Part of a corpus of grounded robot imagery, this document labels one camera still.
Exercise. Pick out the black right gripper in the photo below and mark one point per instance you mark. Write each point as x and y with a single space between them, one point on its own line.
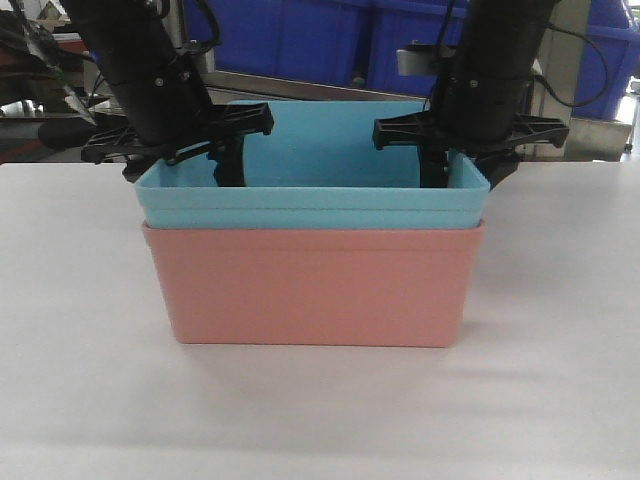
470 110

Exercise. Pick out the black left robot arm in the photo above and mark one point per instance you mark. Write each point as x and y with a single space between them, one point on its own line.
133 24

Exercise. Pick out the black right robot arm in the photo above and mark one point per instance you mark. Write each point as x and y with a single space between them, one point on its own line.
499 36

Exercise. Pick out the light blue plastic box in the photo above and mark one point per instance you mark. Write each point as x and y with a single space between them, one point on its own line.
318 169

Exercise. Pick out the pink plastic box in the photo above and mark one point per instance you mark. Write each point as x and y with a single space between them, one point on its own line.
397 288

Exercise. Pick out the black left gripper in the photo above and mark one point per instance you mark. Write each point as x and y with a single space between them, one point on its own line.
171 116

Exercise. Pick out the small wooden house model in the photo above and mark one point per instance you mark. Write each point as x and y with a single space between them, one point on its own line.
52 11

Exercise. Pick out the black office chair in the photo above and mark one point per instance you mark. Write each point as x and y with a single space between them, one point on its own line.
65 133

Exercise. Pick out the blue bin far right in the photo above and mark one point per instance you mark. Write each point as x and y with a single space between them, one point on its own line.
608 62

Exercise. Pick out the steel flow rack shelf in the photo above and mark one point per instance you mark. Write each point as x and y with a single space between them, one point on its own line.
394 24

